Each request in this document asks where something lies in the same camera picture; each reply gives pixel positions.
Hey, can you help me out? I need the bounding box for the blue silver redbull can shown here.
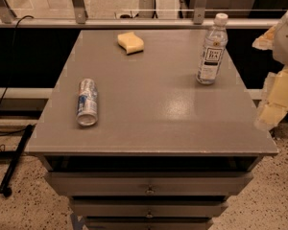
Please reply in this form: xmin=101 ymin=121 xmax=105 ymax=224
xmin=77 ymin=79 xmax=98 ymax=127

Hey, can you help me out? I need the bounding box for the grey drawer cabinet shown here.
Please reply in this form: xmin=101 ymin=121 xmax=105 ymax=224
xmin=27 ymin=30 xmax=277 ymax=230

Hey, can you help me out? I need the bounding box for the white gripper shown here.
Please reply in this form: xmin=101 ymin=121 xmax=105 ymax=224
xmin=252 ymin=11 xmax=288 ymax=131

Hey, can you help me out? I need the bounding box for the metal railing frame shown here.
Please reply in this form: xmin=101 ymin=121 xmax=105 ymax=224
xmin=0 ymin=0 xmax=288 ymax=29

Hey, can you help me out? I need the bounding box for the yellow sponge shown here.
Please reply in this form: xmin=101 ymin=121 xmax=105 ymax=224
xmin=117 ymin=32 xmax=144 ymax=55

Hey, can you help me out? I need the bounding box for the clear plastic water bottle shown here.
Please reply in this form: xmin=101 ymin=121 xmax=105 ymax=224
xmin=197 ymin=13 xmax=228 ymax=85

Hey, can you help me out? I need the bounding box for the black cable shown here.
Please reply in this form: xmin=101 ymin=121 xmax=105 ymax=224
xmin=0 ymin=14 xmax=35 ymax=137

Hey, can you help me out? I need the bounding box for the black rod on floor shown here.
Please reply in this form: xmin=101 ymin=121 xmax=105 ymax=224
xmin=0 ymin=125 xmax=34 ymax=197

